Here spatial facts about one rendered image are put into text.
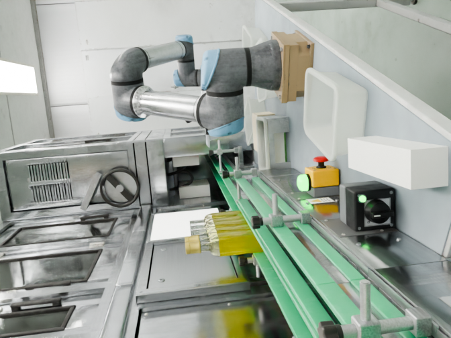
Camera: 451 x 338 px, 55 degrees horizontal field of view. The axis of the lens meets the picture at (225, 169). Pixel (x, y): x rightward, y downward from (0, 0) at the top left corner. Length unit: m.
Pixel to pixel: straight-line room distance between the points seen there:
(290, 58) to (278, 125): 0.38
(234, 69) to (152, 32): 3.91
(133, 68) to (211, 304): 0.83
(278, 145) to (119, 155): 1.08
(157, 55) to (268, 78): 0.56
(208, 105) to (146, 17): 3.90
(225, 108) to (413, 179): 0.73
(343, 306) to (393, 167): 0.25
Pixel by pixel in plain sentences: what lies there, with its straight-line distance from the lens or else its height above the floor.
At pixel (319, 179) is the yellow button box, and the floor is 0.81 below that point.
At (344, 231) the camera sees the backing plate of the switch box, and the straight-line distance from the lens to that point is 0.87.
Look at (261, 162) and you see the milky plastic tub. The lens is 1.75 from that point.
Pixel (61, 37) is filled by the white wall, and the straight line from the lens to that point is 5.77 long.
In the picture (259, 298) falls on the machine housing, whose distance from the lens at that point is 1.32.
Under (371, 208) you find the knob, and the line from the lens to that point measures 0.84.
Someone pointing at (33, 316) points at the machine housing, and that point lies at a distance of 1.46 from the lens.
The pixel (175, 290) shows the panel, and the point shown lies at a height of 1.20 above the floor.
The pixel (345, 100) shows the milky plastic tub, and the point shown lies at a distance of 0.94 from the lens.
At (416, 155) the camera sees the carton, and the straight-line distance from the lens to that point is 0.71.
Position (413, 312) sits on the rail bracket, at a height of 0.90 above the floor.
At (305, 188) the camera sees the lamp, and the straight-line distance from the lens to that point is 1.13.
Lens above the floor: 1.15
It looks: 6 degrees down
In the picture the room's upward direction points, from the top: 95 degrees counter-clockwise
